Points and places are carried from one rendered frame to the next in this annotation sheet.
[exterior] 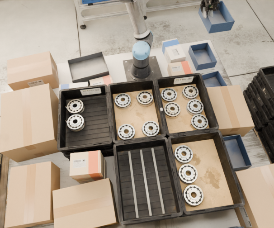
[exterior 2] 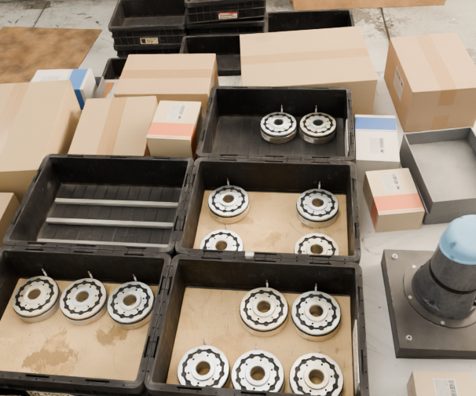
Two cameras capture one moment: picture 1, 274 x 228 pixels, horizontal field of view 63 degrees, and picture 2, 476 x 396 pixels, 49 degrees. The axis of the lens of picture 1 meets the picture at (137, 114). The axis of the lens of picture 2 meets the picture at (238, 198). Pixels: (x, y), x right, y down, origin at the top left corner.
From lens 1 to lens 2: 1.14 m
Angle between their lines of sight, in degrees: 56
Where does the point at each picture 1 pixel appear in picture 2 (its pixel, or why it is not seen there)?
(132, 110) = (289, 227)
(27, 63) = (445, 58)
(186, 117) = (232, 350)
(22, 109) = (317, 50)
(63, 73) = not seen: hidden behind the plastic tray
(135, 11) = not seen: outside the picture
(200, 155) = (115, 348)
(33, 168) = (202, 75)
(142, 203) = (75, 213)
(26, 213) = (135, 72)
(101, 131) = not seen: hidden behind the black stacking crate
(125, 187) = (117, 191)
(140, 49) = (467, 231)
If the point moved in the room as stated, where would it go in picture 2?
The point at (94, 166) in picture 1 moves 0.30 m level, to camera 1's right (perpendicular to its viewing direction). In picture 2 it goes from (162, 130) to (122, 214)
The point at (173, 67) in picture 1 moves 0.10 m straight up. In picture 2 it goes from (452, 385) to (465, 364)
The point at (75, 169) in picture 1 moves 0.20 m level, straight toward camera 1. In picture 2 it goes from (168, 107) to (104, 137)
